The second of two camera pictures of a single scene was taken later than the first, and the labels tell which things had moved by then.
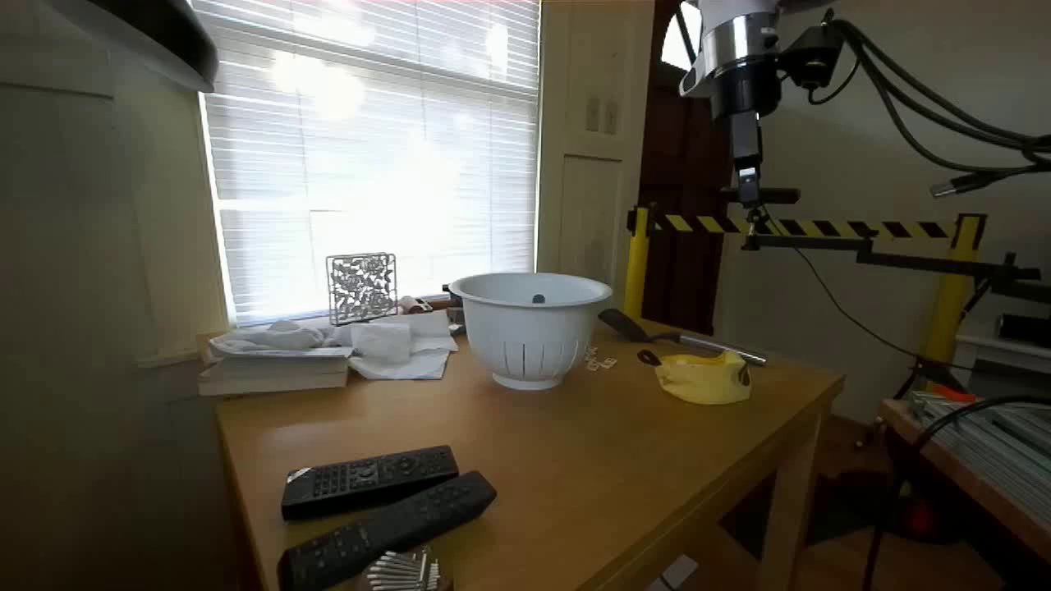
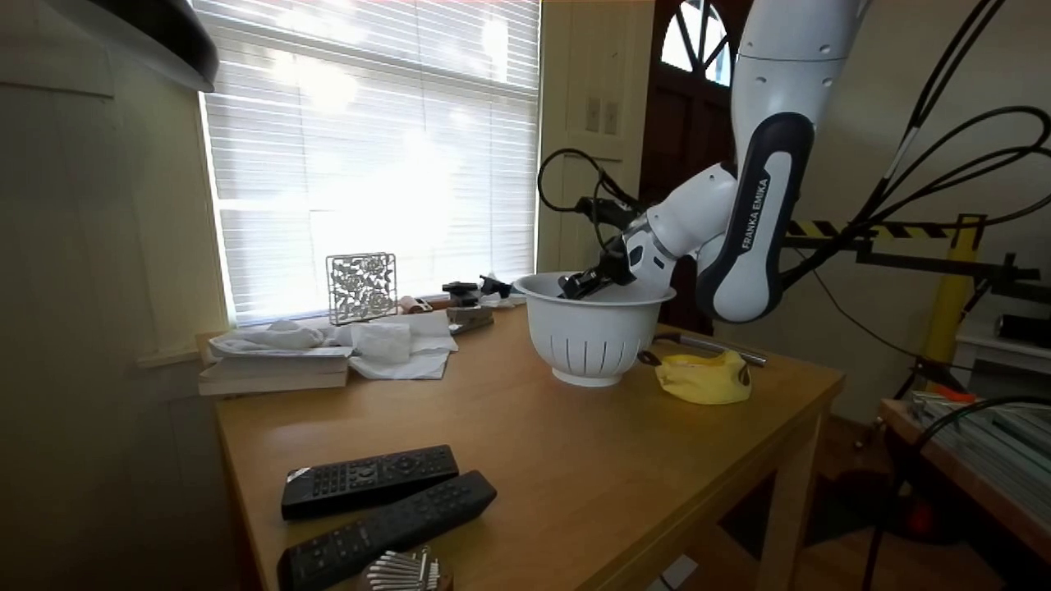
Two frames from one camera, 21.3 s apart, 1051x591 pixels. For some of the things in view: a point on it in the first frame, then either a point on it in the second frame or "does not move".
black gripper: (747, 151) -> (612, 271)
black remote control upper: (366, 474) does not move
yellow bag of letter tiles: (704, 376) does not move
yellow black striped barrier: (963, 236) does not move
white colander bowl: (531, 325) -> (592, 341)
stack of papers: (236, 366) does not move
